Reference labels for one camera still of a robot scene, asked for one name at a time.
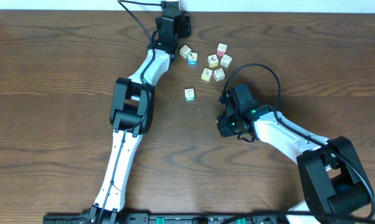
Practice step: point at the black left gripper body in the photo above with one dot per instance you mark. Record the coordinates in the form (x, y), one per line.
(189, 30)

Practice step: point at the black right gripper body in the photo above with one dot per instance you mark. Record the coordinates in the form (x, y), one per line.
(230, 126)

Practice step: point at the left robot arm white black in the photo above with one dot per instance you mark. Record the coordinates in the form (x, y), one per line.
(132, 108)

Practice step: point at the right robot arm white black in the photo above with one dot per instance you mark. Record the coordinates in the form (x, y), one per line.
(332, 176)

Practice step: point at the wooden block green side far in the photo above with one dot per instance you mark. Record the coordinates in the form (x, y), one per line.
(185, 51)

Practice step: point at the wooden block blue letter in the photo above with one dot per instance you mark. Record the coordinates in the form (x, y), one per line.
(192, 58)

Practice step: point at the plain wooden block letter J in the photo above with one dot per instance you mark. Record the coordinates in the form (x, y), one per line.
(219, 74)

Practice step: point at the wooden block yellow border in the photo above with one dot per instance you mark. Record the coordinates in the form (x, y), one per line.
(206, 74)

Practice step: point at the wooden block green letter side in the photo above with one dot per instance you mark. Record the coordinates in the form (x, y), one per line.
(226, 61)

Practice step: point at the wooden block yellow letter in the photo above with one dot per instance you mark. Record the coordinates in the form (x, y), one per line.
(213, 61)

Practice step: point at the wooden block red letter M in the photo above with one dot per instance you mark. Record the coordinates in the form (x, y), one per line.
(221, 49)

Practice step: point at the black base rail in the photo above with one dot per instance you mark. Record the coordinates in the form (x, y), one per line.
(145, 218)

